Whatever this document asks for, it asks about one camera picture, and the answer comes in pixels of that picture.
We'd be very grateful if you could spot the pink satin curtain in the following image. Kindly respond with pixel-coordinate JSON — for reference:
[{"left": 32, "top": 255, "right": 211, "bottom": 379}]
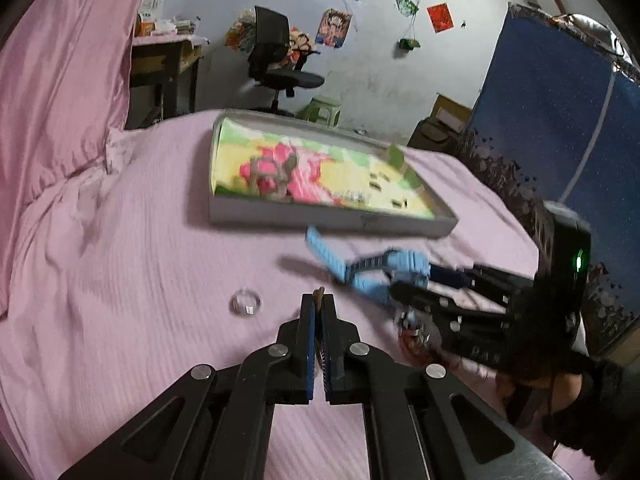
[{"left": 1, "top": 0, "right": 142, "bottom": 310}]

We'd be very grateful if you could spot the black office chair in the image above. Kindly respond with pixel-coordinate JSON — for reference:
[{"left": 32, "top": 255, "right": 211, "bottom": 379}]
[{"left": 248, "top": 6, "right": 324, "bottom": 117}]

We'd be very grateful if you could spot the grey cardboard tray box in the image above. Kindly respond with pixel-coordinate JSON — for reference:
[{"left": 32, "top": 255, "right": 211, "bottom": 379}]
[{"left": 208, "top": 110, "right": 458, "bottom": 238}]

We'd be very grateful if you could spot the red paper wall card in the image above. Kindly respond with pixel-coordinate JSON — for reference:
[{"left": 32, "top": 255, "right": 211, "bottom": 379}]
[{"left": 426, "top": 3, "right": 454, "bottom": 34}]

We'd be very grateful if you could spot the green hanging wall ornament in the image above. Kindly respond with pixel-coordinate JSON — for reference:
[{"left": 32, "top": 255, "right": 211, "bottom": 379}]
[{"left": 397, "top": 38, "right": 421, "bottom": 52}]

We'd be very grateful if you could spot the green plastic stool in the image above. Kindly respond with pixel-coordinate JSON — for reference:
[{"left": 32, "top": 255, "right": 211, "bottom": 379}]
[{"left": 303, "top": 94, "right": 342, "bottom": 128}]

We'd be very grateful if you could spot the silver ring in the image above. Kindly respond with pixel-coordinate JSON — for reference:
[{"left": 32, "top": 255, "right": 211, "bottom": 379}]
[{"left": 230, "top": 286, "right": 263, "bottom": 317}]

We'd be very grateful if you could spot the red beaded string bracelet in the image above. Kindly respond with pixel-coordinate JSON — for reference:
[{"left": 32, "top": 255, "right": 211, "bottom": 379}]
[{"left": 396, "top": 309, "right": 442, "bottom": 361}]

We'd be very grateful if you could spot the anime poster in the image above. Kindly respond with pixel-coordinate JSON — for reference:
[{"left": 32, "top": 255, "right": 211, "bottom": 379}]
[{"left": 314, "top": 9, "right": 352, "bottom": 49}]

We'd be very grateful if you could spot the beige square frame clip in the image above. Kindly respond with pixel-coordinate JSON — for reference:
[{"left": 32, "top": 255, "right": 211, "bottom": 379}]
[{"left": 248, "top": 152, "right": 298, "bottom": 200}]

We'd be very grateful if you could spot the dark wooden desk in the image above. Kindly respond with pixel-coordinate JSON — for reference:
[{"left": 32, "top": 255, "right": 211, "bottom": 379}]
[{"left": 126, "top": 34, "right": 208, "bottom": 129}]

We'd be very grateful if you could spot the blue starry wardrobe cover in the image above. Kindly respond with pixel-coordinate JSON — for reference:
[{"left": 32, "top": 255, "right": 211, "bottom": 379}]
[{"left": 461, "top": 3, "right": 639, "bottom": 354}]

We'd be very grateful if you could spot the colourful painted paper lining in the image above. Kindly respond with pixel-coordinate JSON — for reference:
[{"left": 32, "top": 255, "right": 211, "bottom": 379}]
[{"left": 210, "top": 118, "right": 435, "bottom": 220}]

